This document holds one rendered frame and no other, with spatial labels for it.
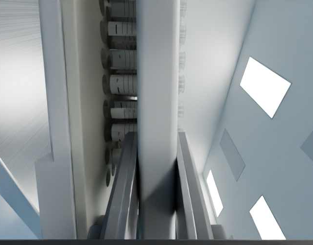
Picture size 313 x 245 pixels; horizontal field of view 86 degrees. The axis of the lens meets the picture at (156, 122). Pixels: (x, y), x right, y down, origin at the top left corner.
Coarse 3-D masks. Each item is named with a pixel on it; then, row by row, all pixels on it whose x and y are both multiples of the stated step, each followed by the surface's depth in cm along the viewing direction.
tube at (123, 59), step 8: (104, 56) 11; (112, 56) 11; (120, 56) 11; (128, 56) 11; (136, 56) 11; (184, 56) 11; (104, 64) 11; (112, 64) 11; (120, 64) 11; (128, 64) 11; (136, 64) 11; (184, 64) 11
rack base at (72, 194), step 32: (64, 0) 7; (96, 0) 10; (64, 32) 7; (96, 32) 10; (64, 64) 8; (96, 64) 10; (64, 96) 8; (96, 96) 10; (64, 128) 8; (96, 128) 10; (64, 160) 8; (96, 160) 10; (64, 192) 8; (96, 192) 10; (64, 224) 8
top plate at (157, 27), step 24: (144, 0) 7; (168, 0) 7; (144, 24) 7; (168, 24) 7; (144, 48) 7; (168, 48) 7; (144, 72) 8; (168, 72) 8; (144, 96) 8; (168, 96) 8; (144, 120) 8; (168, 120) 8; (144, 144) 8; (168, 144) 8; (144, 168) 8; (168, 168) 8; (144, 192) 8; (168, 192) 8; (144, 216) 9; (168, 216) 9
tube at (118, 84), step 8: (104, 80) 11; (112, 80) 11; (120, 80) 11; (128, 80) 11; (136, 80) 11; (184, 80) 11; (104, 88) 11; (112, 88) 11; (120, 88) 11; (128, 88) 11; (136, 88) 11
